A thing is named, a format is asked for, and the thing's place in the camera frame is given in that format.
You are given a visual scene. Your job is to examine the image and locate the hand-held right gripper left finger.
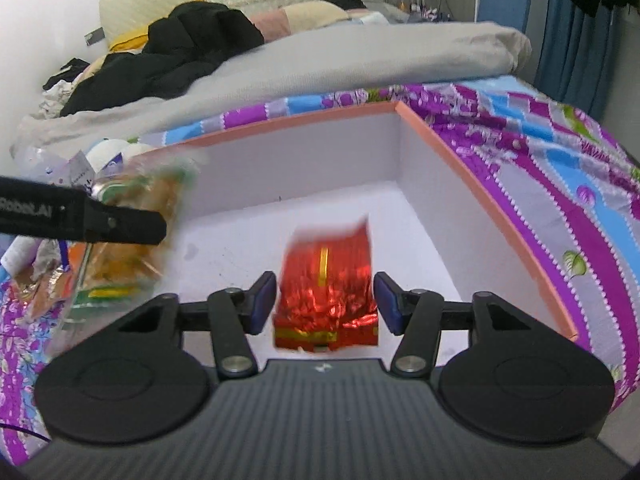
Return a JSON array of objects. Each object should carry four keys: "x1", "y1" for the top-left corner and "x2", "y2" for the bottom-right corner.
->
[{"x1": 107, "y1": 271, "x2": 277, "y2": 380}]

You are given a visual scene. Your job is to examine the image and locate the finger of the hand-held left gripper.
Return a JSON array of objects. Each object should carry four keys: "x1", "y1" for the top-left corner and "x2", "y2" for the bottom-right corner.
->
[{"x1": 82, "y1": 196, "x2": 167, "y2": 247}]

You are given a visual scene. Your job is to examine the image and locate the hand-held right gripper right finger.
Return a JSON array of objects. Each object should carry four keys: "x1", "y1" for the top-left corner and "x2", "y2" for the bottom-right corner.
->
[{"x1": 374, "y1": 271, "x2": 543, "y2": 378}]

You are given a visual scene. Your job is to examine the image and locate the clear orange snack packet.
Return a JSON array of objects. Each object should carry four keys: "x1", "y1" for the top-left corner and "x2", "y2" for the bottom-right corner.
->
[{"x1": 65, "y1": 157, "x2": 201, "y2": 321}]

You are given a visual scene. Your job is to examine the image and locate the red foil snack packet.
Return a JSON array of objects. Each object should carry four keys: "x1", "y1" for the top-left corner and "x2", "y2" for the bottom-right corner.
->
[{"x1": 272, "y1": 216, "x2": 379, "y2": 353}]

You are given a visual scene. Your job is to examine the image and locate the white plush toy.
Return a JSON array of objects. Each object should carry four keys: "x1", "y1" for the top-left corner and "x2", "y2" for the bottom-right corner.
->
[{"x1": 87, "y1": 138, "x2": 156, "y2": 176}]

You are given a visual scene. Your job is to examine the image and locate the pink cardboard box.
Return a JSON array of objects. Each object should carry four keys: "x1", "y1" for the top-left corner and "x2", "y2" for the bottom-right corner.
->
[{"x1": 132, "y1": 100, "x2": 581, "y2": 361}]

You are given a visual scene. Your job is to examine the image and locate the clear plastic bag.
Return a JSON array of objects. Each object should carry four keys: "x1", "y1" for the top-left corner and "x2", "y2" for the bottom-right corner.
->
[{"x1": 12, "y1": 145, "x2": 98, "y2": 196}]

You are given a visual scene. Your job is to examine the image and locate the pile of clothes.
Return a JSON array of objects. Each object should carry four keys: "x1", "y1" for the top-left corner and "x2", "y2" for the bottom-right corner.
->
[{"x1": 39, "y1": 57, "x2": 101, "y2": 120}]

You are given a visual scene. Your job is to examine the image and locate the black jacket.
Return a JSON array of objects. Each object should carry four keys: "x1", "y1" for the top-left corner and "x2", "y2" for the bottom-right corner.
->
[{"x1": 60, "y1": 1, "x2": 266, "y2": 117}]

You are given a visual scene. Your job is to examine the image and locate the yellow cloth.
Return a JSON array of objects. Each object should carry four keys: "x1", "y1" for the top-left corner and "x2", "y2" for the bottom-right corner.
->
[{"x1": 107, "y1": 30, "x2": 151, "y2": 53}]

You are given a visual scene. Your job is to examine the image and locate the floral striped bed sheet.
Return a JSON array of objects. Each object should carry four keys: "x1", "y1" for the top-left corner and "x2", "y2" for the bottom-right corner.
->
[{"x1": 0, "y1": 77, "x2": 640, "y2": 466}]

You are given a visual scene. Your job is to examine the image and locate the pink pillow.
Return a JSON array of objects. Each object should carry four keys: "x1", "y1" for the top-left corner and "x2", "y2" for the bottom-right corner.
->
[{"x1": 250, "y1": 7, "x2": 293, "y2": 43}]

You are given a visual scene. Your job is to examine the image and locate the grey duvet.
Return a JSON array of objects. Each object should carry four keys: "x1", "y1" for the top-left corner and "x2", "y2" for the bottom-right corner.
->
[{"x1": 10, "y1": 21, "x2": 533, "y2": 161}]

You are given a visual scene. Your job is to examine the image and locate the cream pillow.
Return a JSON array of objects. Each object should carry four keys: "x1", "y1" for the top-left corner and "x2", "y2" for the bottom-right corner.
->
[{"x1": 285, "y1": 0, "x2": 351, "y2": 31}]

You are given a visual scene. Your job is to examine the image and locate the row of cosmetic bottles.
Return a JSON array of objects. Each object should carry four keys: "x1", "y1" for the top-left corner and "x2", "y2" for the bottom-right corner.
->
[{"x1": 395, "y1": 0, "x2": 453, "y2": 18}]

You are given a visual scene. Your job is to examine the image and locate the blue curtain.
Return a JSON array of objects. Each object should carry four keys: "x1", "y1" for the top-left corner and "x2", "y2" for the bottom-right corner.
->
[{"x1": 532, "y1": 0, "x2": 621, "y2": 121}]

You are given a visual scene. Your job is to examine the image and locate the blue padded board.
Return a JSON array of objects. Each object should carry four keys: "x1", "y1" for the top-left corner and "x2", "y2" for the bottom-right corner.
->
[{"x1": 477, "y1": 0, "x2": 533, "y2": 35}]

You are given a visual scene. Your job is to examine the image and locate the black cable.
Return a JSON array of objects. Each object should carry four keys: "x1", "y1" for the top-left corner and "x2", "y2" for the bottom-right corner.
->
[{"x1": 0, "y1": 422, "x2": 52, "y2": 443}]

